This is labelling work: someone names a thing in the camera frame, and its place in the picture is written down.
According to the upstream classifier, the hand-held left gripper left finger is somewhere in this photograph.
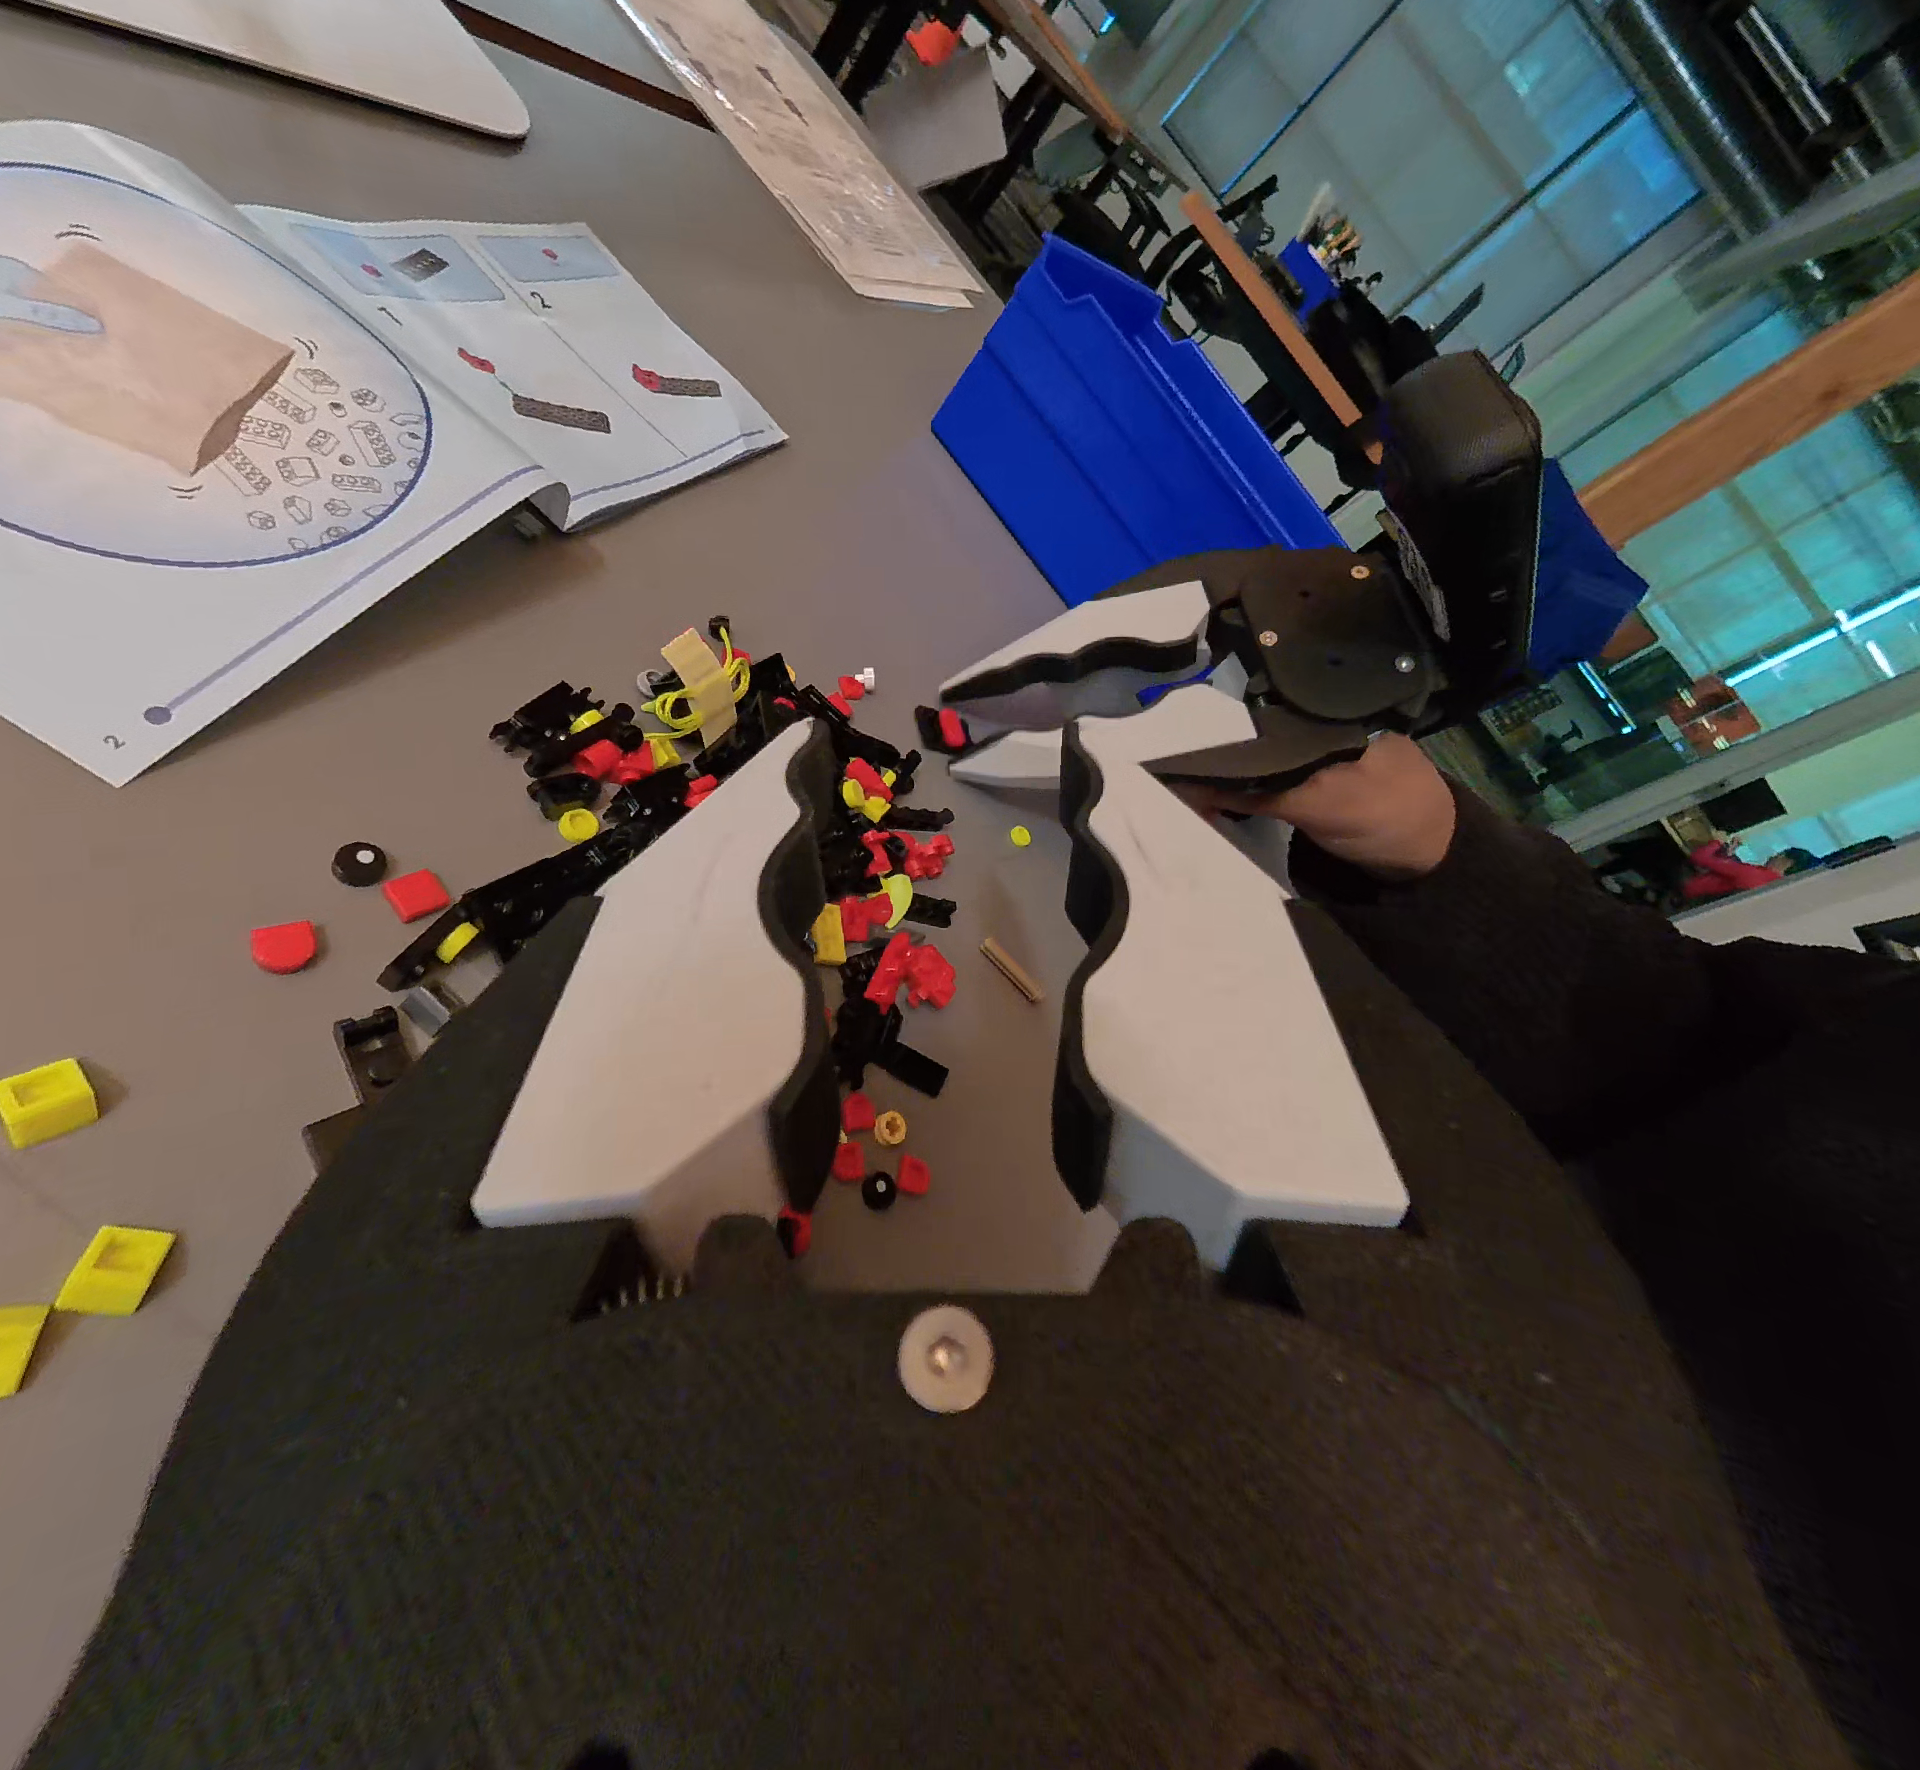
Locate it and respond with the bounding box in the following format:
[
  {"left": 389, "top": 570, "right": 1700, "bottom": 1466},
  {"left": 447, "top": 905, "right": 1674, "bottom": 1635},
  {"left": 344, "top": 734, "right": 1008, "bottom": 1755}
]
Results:
[{"left": 473, "top": 718, "right": 846, "bottom": 1269}]

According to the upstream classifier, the yellow hollow square lego brick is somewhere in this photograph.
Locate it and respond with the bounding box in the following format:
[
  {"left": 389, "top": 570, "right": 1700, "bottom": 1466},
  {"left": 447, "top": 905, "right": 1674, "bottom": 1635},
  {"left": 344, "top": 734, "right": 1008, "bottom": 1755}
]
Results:
[{"left": 0, "top": 1055, "right": 102, "bottom": 1149}]

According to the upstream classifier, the blue plastic bin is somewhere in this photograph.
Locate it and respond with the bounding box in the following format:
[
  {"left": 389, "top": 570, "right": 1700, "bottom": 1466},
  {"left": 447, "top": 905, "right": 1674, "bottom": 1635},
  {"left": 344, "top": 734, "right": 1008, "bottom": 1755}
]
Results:
[{"left": 930, "top": 233, "right": 1359, "bottom": 610}]

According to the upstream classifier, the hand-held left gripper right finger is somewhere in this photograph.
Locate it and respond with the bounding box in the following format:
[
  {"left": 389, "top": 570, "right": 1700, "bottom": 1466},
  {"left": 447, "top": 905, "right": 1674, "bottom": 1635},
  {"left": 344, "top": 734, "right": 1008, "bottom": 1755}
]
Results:
[{"left": 1053, "top": 723, "right": 1412, "bottom": 1269}]

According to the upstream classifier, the silver air duct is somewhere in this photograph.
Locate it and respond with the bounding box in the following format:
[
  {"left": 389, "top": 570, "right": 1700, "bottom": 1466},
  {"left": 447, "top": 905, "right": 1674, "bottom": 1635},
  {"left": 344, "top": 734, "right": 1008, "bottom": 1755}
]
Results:
[{"left": 1602, "top": 0, "right": 1802, "bottom": 234}]

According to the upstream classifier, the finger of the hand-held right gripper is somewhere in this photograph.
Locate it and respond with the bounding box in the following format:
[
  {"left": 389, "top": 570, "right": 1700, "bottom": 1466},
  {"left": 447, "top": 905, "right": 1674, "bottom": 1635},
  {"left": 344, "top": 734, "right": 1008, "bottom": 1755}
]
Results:
[
  {"left": 940, "top": 578, "right": 1214, "bottom": 739},
  {"left": 946, "top": 681, "right": 1266, "bottom": 793}
]

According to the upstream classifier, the black lego bracket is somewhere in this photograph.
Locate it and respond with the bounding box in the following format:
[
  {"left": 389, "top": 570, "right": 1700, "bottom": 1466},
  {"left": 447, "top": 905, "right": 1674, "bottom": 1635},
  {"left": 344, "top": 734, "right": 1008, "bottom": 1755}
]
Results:
[{"left": 333, "top": 1004, "right": 409, "bottom": 1102}]

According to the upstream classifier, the wooden desk with clutter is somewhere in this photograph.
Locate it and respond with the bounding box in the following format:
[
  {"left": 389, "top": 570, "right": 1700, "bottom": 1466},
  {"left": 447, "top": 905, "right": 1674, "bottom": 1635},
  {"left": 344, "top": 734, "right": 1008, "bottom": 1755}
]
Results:
[{"left": 1181, "top": 191, "right": 1386, "bottom": 455}]

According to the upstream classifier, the blue pen holder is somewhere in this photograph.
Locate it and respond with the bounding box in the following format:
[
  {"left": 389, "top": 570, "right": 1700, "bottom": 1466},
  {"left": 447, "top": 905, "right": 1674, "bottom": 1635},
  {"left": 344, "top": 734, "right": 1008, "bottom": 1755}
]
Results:
[{"left": 1278, "top": 187, "right": 1370, "bottom": 310}]

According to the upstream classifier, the wooden beam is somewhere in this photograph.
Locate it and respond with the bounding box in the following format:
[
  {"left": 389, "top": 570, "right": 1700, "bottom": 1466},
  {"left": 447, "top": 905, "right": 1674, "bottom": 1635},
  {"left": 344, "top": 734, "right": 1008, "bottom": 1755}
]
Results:
[{"left": 1575, "top": 278, "right": 1920, "bottom": 550}]

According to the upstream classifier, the pile of lego pieces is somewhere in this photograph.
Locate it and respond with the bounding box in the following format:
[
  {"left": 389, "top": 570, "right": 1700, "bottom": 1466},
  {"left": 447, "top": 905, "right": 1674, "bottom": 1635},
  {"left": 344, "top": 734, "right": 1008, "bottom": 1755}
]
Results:
[{"left": 374, "top": 621, "right": 962, "bottom": 1262}]

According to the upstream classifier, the grey panel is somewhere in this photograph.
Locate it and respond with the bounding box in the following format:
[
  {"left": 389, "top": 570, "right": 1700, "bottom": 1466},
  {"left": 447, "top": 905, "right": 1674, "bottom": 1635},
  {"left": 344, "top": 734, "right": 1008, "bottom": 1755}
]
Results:
[{"left": 863, "top": 45, "right": 1007, "bottom": 197}]

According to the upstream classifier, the yellow sloped lego piece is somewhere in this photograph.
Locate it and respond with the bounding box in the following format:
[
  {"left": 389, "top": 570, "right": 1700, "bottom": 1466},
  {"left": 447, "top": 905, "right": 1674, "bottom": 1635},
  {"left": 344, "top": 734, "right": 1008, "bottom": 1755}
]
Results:
[{"left": 52, "top": 1224, "right": 179, "bottom": 1316}]

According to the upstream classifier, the lego instruction booklet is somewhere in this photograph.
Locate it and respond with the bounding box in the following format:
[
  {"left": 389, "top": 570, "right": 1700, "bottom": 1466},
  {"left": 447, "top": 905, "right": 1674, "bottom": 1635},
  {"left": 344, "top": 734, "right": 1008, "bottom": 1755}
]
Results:
[{"left": 0, "top": 120, "right": 791, "bottom": 790}]

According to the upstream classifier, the person's right hand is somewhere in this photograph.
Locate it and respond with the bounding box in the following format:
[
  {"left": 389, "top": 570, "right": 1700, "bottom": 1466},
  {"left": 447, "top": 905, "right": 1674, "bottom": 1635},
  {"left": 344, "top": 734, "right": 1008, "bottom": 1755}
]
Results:
[{"left": 1200, "top": 734, "right": 1460, "bottom": 879}]

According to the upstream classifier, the tan lego piece with yellow string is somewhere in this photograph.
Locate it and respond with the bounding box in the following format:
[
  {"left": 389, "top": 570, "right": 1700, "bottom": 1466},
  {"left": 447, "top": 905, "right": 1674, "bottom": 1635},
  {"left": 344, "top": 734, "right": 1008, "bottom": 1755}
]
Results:
[{"left": 641, "top": 621, "right": 752, "bottom": 752}]

